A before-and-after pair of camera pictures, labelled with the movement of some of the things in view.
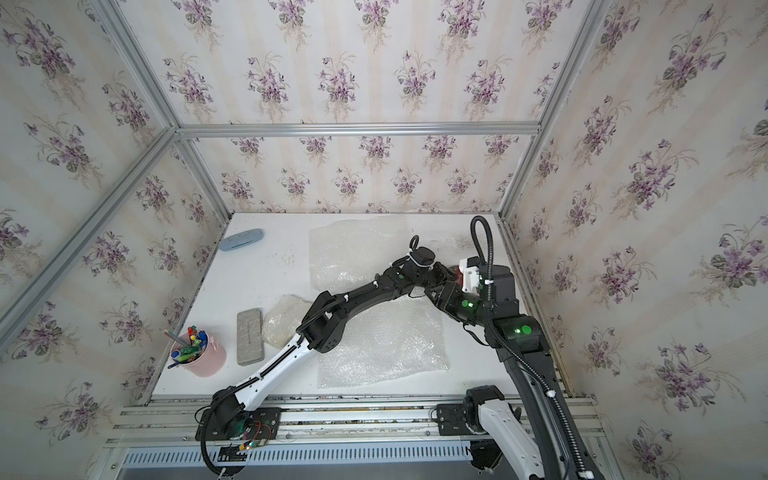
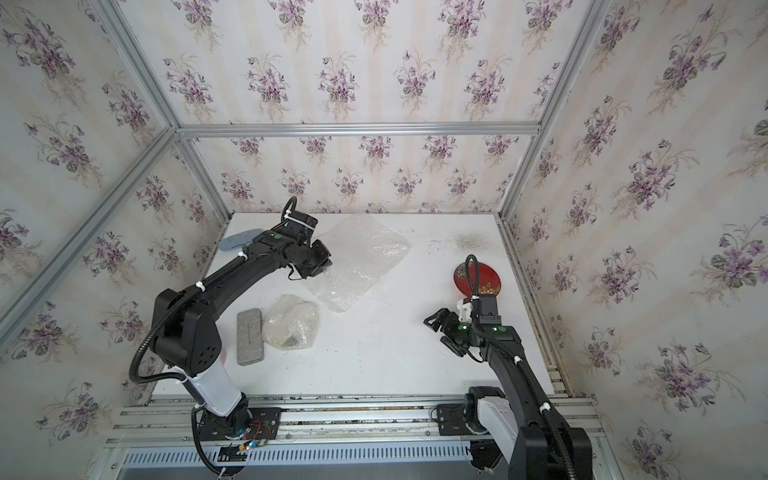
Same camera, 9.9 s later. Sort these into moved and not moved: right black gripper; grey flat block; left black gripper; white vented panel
Moved: left black gripper; right black gripper
Not moved: white vented panel; grey flat block
